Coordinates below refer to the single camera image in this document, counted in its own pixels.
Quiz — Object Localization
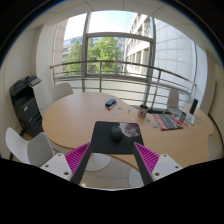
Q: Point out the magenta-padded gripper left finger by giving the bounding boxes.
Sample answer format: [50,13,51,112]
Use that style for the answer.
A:
[39,142,96,186]

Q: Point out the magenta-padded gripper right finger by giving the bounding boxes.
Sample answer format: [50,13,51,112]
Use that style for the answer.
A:
[132,142,184,186]

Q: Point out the black computer mouse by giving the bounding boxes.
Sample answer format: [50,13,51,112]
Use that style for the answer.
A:
[110,125,123,143]

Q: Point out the black mouse pad grey print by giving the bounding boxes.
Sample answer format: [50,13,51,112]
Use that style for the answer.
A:
[89,120,145,155]

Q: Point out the white chair wooden legs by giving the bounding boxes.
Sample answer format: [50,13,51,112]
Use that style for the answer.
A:
[4,127,55,168]

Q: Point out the red magazine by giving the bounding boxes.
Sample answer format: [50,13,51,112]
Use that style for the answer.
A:
[152,113,185,131]

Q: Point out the small colourful box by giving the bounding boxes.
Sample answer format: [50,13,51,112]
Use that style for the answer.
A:
[178,111,188,124]

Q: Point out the white blue booklet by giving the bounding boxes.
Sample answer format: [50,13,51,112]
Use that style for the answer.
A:
[184,110,198,126]

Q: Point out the black office printer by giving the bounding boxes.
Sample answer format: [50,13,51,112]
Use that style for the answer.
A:
[9,74,46,138]

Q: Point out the black upright speaker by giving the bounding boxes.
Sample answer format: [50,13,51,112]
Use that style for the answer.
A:
[188,98,199,116]

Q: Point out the blue marker pen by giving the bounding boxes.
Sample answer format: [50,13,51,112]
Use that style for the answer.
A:
[107,101,119,112]

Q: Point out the black board eraser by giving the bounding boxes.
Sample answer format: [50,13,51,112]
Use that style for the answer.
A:
[104,98,117,108]

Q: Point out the metal balcony railing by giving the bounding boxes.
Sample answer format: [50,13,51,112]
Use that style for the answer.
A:
[49,59,198,110]

